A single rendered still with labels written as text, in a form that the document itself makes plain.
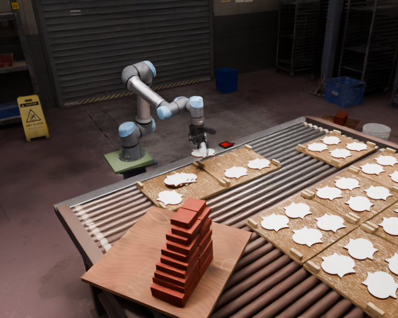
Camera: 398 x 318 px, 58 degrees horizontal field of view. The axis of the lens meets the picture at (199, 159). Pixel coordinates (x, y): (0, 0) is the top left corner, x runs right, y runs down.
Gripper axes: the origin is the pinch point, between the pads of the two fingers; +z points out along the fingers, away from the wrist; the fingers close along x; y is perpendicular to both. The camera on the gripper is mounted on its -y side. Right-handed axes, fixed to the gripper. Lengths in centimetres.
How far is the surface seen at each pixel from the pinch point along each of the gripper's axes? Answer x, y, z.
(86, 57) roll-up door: -464, -67, 30
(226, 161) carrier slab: -0.6, -17.6, 13.0
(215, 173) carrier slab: 7.9, -3.0, 12.3
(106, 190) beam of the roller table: -17, 58, 12
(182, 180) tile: 7.8, 20.5, 8.2
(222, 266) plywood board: 82, 46, -1
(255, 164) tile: 15.2, -28.6, 12.5
